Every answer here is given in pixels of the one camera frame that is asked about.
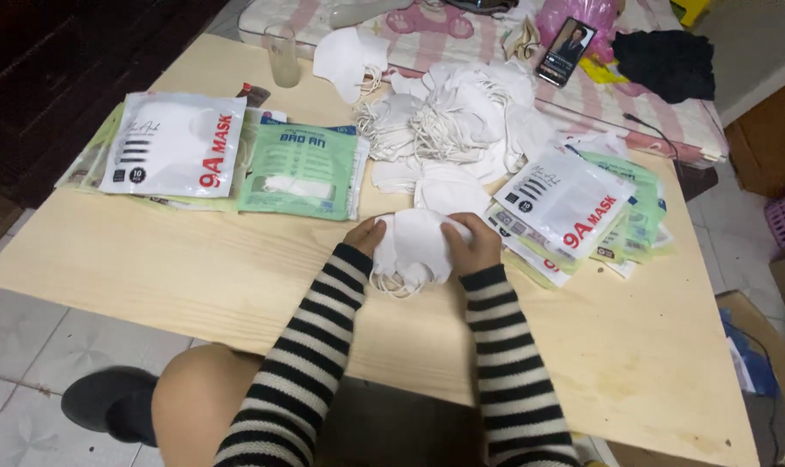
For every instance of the small brown wrapper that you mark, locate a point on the small brown wrapper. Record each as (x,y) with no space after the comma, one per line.
(255,94)

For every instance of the black slipper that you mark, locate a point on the black slipper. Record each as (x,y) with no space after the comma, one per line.
(110,402)

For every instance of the black cloth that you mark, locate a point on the black cloth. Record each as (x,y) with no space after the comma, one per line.
(665,65)

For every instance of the clear drinking glass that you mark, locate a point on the clear drinking glass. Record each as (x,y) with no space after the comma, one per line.
(283,57)

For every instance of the yellow paper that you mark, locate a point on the yellow paper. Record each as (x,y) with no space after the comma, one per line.
(600,70)

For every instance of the stack of flat mask packets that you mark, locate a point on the stack of flat mask packets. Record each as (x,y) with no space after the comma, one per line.
(101,159)

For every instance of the person's left hand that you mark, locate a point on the person's left hand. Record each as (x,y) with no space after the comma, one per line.
(361,238)

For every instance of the pink patterned mattress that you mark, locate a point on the pink patterned mattress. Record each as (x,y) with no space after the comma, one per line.
(431,36)

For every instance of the large white mask packet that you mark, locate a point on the large white mask packet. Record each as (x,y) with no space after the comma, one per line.
(172,144)

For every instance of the beige crumpled cloth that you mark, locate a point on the beige crumpled cloth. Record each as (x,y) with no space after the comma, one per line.
(522,40)

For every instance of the pile of white face masks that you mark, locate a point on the pile of white face masks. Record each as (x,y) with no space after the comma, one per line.
(457,123)

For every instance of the heap of green mask packets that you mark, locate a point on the heap of green mask packets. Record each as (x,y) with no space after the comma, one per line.
(635,214)

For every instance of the person's leg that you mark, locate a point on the person's leg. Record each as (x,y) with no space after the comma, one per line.
(201,405)

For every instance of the person's right hand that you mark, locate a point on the person's right hand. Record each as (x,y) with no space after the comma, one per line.
(477,250)

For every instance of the pink plastic bag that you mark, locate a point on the pink plastic bag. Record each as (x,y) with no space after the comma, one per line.
(577,23)

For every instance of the single white face mask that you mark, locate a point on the single white face mask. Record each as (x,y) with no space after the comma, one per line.
(348,61)

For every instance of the open cardboard box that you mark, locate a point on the open cardboard box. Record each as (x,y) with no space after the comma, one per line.
(765,363)

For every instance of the green mask packet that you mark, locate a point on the green mask packet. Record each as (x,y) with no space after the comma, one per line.
(300,170)

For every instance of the bundle of white face masks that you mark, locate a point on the bundle of white face masks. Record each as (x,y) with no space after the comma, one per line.
(413,250)

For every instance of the black smartphone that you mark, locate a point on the black smartphone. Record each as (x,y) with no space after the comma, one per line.
(566,51)

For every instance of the dark wooden cabinet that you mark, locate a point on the dark wooden cabinet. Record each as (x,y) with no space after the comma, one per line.
(62,84)

